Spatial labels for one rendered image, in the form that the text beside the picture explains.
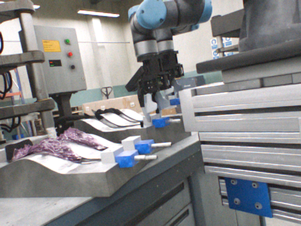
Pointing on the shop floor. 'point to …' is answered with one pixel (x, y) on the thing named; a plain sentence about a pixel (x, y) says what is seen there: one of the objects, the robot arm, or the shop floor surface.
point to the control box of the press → (59, 65)
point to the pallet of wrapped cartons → (128, 101)
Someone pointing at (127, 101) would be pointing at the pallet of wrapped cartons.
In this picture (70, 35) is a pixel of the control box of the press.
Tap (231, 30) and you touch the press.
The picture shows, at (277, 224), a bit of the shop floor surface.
